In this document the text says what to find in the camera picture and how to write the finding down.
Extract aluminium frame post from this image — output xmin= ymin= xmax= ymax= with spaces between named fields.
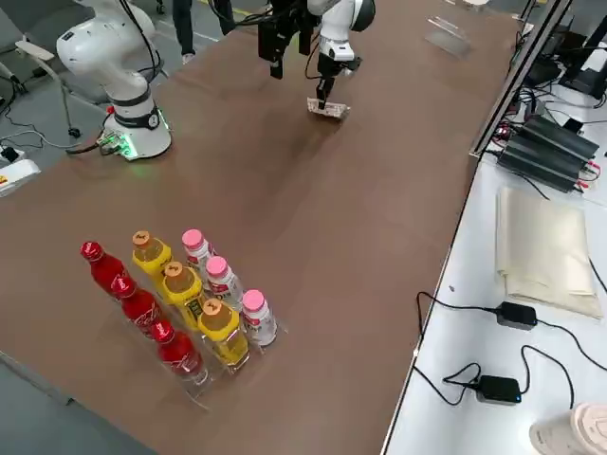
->
xmin=469 ymin=0 xmax=575 ymax=158

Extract clear acrylic stepped holder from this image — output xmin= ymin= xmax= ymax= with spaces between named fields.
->
xmin=423 ymin=0 xmax=494 ymax=62

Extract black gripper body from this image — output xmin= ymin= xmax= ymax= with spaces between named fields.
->
xmin=318 ymin=54 xmax=362 ymax=80
xmin=259 ymin=0 xmax=314 ymax=27

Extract clear acrylic bottle rack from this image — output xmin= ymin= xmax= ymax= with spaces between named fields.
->
xmin=97 ymin=264 xmax=291 ymax=412

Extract black adapter cable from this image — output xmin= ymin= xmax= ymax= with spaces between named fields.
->
xmin=535 ymin=319 xmax=607 ymax=371
xmin=411 ymin=362 xmax=483 ymax=407
xmin=414 ymin=290 xmax=500 ymax=356
xmin=519 ymin=344 xmax=578 ymax=411

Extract beige ribbed cup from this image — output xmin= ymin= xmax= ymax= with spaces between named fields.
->
xmin=528 ymin=402 xmax=607 ymax=455

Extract red cola bottle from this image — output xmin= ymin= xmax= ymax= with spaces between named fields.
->
xmin=79 ymin=240 xmax=130 ymax=304
xmin=149 ymin=319 xmax=210 ymax=386
xmin=109 ymin=276 xmax=165 ymax=338

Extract white control box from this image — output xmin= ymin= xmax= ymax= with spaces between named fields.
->
xmin=0 ymin=158 xmax=42 ymax=199

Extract white bottle pink cap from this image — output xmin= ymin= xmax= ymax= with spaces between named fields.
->
xmin=204 ymin=255 xmax=245 ymax=307
xmin=181 ymin=228 xmax=215 ymax=272
xmin=240 ymin=288 xmax=279 ymax=350

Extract yellow bottle orange cap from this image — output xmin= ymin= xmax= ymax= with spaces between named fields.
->
xmin=159 ymin=260 xmax=207 ymax=331
xmin=131 ymin=229 xmax=174 ymax=281
xmin=195 ymin=299 xmax=251 ymax=373

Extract black base cable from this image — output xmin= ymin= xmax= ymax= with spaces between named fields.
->
xmin=64 ymin=137 xmax=118 ymax=155

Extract red black clip leads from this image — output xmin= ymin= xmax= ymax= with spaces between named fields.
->
xmin=573 ymin=160 xmax=604 ymax=191

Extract black finned power supply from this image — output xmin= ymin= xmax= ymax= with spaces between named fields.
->
xmin=496 ymin=135 xmax=589 ymax=194
xmin=516 ymin=112 xmax=601 ymax=162

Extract black power adapter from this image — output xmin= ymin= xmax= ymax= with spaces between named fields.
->
xmin=475 ymin=374 xmax=523 ymax=406
xmin=496 ymin=300 xmax=539 ymax=330

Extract black monitor stand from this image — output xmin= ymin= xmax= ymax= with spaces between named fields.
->
xmin=558 ymin=18 xmax=607 ymax=101

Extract person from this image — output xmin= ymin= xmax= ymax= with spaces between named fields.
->
xmin=172 ymin=0 xmax=237 ymax=66

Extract black electronic device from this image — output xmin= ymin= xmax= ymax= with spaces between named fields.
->
xmin=524 ymin=23 xmax=566 ymax=87

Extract beige folded cloth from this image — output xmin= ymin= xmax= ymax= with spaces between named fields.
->
xmin=495 ymin=185 xmax=604 ymax=319

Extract tangled black cables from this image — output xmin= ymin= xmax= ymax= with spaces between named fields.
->
xmin=514 ymin=80 xmax=578 ymax=127

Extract grey office chair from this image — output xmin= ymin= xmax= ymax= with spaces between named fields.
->
xmin=0 ymin=9 xmax=81 ymax=139

